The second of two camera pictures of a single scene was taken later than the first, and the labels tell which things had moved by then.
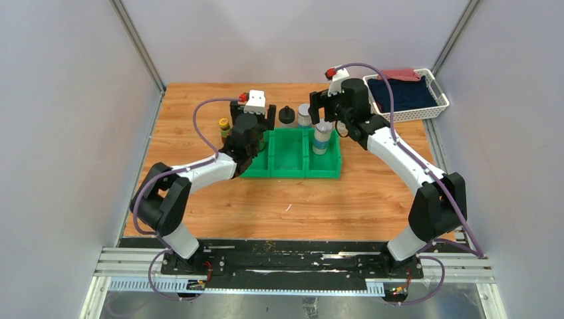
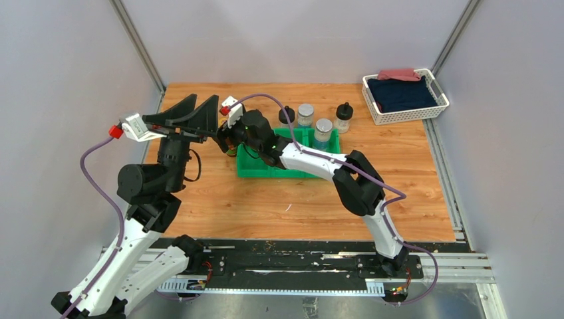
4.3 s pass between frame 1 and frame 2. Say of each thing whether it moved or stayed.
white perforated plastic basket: stayed
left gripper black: moved
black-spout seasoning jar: stayed
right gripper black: moved
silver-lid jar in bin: stayed
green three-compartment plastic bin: stayed
